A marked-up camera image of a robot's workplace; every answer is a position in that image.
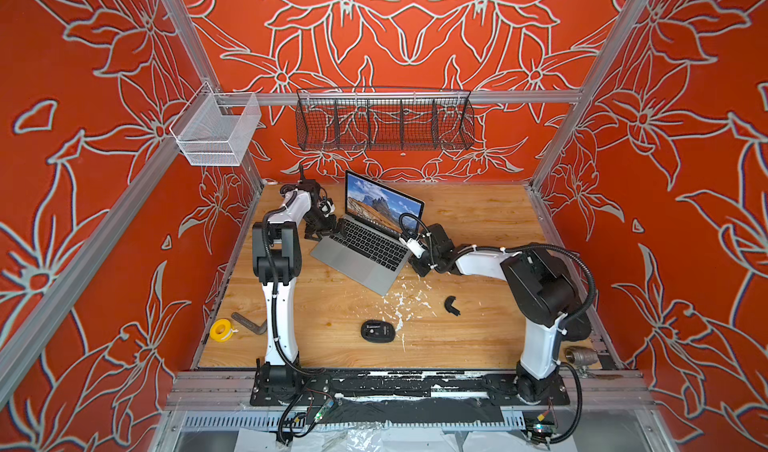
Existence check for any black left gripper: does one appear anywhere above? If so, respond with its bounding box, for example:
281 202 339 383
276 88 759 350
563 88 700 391
303 210 345 239

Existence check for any black mouse battery cover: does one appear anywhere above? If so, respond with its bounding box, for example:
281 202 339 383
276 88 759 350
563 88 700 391
444 295 461 316

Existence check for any black wireless mouse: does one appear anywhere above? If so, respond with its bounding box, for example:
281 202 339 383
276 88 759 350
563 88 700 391
361 319 396 343

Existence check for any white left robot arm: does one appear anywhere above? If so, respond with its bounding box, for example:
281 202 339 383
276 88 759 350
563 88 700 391
252 178 337 378

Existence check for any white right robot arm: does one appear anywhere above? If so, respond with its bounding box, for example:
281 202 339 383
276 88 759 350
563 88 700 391
399 224 597 404

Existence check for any silver open laptop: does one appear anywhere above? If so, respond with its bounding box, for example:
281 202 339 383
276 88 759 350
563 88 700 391
311 171 425 296

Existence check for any grey metal hex key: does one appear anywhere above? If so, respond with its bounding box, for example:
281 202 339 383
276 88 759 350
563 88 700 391
231 312 267 335

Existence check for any yellow tape roll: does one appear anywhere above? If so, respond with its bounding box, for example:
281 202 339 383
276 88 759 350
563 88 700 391
209 318 237 343

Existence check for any black wire basket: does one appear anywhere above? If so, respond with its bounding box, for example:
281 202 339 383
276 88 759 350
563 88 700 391
295 86 476 152

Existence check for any white wire basket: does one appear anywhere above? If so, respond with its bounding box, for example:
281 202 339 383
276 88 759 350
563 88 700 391
170 82 262 167

